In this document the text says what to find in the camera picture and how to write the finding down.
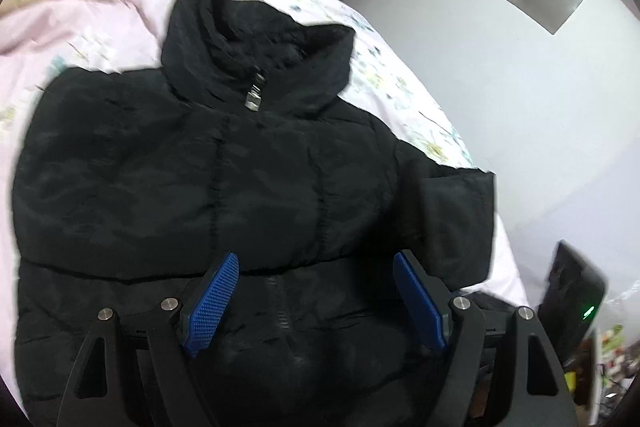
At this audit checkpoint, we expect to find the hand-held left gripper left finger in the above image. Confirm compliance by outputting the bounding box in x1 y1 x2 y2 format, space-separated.
57 251 240 427

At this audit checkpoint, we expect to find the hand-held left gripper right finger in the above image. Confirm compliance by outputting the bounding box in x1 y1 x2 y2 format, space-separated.
392 250 576 427

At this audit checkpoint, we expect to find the black puffer jacket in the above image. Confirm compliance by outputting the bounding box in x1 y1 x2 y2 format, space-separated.
11 0 498 427

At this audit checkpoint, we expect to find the pile of colourful clutter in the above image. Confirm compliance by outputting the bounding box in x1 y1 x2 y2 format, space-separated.
564 326 637 424

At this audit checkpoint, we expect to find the pink floral duvet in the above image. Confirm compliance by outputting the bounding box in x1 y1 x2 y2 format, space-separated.
0 0 531 403

